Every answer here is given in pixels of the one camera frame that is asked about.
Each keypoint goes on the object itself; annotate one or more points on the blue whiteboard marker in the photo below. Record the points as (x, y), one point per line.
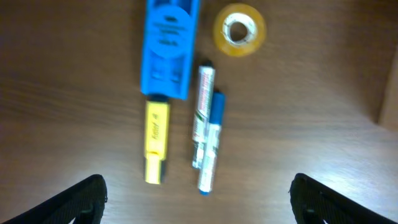
(207, 171)

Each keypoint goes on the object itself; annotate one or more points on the blue whiteboard duster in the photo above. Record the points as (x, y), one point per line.
(168, 47)

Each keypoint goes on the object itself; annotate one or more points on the yellow highlighter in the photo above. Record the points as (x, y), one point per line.
(156, 135)

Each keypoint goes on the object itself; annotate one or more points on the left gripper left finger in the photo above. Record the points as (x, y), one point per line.
(82, 203)

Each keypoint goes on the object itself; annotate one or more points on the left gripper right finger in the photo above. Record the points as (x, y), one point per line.
(313, 202)

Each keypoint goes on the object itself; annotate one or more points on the black whiteboard marker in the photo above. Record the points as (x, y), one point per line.
(206, 76)

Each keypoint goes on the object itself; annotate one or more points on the yellow tape roll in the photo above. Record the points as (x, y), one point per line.
(239, 30)

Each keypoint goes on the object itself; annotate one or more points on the cardboard box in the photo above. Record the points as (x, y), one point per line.
(388, 113)

